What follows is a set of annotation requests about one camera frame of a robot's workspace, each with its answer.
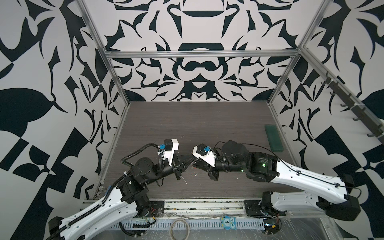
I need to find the white tape roll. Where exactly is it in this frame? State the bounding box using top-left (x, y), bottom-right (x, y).
top-left (169, 218), bottom-right (191, 240)

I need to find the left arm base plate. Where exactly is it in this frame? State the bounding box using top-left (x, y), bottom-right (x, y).
top-left (136, 201), bottom-right (165, 218)

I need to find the blue monster sticker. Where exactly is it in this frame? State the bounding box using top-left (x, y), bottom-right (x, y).
top-left (221, 216), bottom-right (237, 230)

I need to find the black corrugated cable conduit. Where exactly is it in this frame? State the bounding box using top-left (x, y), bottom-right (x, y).
top-left (120, 143), bottom-right (160, 167)

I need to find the black wall hook rail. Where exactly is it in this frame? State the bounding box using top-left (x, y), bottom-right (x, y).
top-left (322, 72), bottom-right (384, 145)

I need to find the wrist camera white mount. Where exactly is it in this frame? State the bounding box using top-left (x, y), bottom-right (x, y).
top-left (192, 144), bottom-right (217, 167)
top-left (158, 139), bottom-right (179, 169)

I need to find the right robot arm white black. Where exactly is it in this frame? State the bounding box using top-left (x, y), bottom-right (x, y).
top-left (193, 141), bottom-right (361, 222)

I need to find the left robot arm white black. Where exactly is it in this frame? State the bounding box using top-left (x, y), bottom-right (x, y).
top-left (48, 154), bottom-right (196, 240)

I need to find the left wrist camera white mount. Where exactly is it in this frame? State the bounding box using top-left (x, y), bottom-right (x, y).
top-left (158, 139), bottom-right (179, 169)

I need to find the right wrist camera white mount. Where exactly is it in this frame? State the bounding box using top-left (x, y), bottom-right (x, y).
top-left (192, 144), bottom-right (217, 167)

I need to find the green rectangular plastic case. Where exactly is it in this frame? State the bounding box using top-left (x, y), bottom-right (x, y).
top-left (265, 125), bottom-right (284, 153)

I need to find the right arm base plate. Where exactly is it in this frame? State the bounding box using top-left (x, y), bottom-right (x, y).
top-left (244, 200), bottom-right (269, 218)

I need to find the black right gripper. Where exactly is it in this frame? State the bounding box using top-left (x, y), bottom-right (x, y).
top-left (191, 155), bottom-right (249, 181)

